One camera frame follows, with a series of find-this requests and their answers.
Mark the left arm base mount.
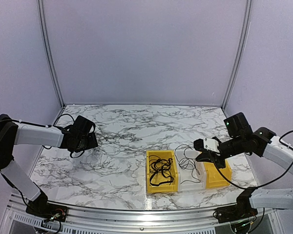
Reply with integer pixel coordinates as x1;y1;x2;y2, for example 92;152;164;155
26;190;68;222

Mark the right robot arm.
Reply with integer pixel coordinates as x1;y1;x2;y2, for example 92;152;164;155
193;112;293;218

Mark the aluminium front rail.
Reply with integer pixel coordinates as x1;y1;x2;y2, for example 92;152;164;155
0;195;283;234

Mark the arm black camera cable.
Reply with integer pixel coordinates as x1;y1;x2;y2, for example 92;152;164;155
42;114;96;158
217;130;293;191

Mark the small black cable remnant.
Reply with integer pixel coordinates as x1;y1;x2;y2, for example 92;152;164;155
174;144;200;174

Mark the right yellow bin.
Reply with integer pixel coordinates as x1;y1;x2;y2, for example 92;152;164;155
197;159;232;189

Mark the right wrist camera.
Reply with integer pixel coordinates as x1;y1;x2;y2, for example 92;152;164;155
193;138;211;152

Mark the thick black cable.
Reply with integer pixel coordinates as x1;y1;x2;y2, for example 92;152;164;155
149;159;174;188

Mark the left yellow bin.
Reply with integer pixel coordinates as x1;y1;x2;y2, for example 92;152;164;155
146;150;178;194

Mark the yellow bin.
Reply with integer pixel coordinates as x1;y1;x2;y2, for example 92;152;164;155
146;150;178;194
197;159;232;189

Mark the black thin looped cable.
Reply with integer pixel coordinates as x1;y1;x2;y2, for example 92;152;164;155
148;157;173;176

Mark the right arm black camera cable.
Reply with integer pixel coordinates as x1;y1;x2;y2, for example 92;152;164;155
217;130;293;191

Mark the white translucent bin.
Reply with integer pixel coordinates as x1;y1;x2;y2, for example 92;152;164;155
176;149;206;192

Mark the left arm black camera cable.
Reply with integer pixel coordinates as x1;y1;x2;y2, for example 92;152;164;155
42;114;96;158

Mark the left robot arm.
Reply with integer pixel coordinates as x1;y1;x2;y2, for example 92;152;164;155
0;114;98;217

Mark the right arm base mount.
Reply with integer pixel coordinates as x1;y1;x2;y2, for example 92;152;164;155
213;187;258;223

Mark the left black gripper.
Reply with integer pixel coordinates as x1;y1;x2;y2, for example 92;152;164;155
74;132;98;153

